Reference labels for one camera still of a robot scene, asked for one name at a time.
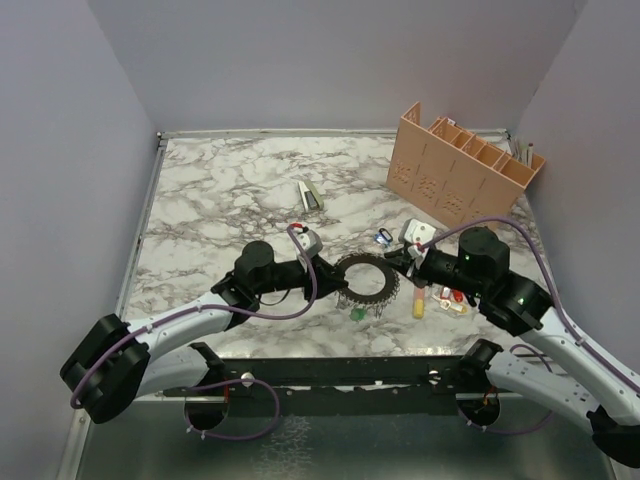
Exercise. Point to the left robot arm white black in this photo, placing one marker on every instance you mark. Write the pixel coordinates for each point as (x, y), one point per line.
(117, 361)

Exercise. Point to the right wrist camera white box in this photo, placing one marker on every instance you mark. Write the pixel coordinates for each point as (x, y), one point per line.
(416, 232)

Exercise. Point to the blue key tag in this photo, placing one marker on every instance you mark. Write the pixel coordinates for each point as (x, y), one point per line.
(381, 239)

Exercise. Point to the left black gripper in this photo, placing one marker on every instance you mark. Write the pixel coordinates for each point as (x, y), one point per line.
(324, 278)

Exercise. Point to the aluminium table frame rail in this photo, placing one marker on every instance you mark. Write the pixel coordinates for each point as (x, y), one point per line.
(133, 258)

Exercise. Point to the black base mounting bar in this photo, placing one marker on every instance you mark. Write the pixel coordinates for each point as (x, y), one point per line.
(341, 386)

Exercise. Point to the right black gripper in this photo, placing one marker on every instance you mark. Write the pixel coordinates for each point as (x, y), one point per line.
(416, 277)

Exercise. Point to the peach compartment organizer box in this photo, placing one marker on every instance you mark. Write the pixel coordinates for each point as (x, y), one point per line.
(454, 175)

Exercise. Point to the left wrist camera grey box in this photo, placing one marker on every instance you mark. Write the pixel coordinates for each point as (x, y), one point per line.
(310, 242)

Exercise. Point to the green key tag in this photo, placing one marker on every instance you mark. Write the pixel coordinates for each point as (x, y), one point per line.
(357, 314)

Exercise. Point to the beige stapler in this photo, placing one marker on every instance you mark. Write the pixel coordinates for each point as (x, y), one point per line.
(310, 196)

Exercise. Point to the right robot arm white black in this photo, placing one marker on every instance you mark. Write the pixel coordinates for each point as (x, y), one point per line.
(598, 393)

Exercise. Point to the pens behind organizer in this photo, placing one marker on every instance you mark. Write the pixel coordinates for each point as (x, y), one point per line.
(522, 151)

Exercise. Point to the yellow pink marker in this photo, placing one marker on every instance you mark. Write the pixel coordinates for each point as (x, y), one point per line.
(418, 304)

